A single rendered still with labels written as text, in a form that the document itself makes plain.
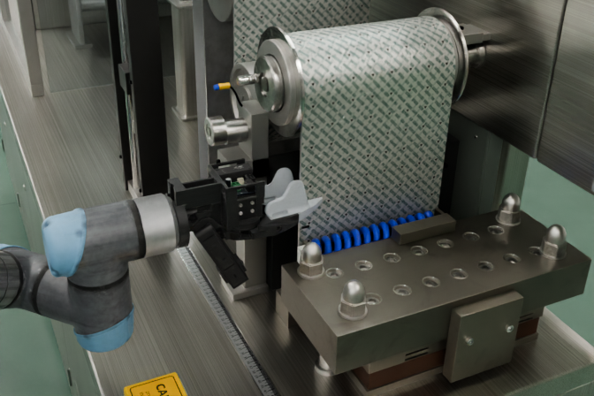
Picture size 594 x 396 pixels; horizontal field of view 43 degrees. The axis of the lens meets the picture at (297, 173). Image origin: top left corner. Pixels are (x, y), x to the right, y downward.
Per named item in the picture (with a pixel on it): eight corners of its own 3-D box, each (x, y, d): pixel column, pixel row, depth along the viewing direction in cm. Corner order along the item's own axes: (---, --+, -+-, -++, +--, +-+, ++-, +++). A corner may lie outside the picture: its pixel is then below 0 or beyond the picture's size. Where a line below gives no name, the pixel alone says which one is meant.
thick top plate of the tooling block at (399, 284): (280, 300, 103) (281, 264, 100) (509, 237, 119) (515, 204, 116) (334, 375, 91) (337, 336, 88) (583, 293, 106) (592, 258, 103)
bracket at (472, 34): (437, 36, 111) (438, 23, 110) (468, 32, 113) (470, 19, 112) (457, 46, 107) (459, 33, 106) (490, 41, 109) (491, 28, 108)
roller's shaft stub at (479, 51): (428, 67, 112) (430, 39, 110) (466, 62, 115) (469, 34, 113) (445, 77, 109) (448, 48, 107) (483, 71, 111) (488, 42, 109)
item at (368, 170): (297, 247, 106) (300, 128, 97) (435, 213, 115) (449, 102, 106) (299, 248, 105) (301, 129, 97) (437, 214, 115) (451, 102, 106)
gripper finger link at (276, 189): (321, 166, 101) (258, 179, 98) (319, 204, 104) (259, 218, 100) (310, 156, 104) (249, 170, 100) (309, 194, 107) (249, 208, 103)
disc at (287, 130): (256, 114, 109) (255, 14, 102) (260, 114, 109) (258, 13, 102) (300, 154, 97) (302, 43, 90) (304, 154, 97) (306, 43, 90)
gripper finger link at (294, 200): (332, 178, 99) (268, 191, 95) (331, 217, 101) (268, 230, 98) (323, 168, 101) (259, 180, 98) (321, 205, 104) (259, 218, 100)
